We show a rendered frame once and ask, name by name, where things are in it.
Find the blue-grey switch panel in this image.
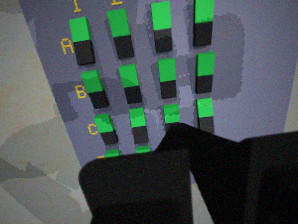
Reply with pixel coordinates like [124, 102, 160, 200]
[18, 0, 298, 167]

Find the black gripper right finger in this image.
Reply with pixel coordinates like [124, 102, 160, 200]
[177, 123, 298, 224]

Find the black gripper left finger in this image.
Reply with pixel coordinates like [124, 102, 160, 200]
[78, 124, 193, 224]

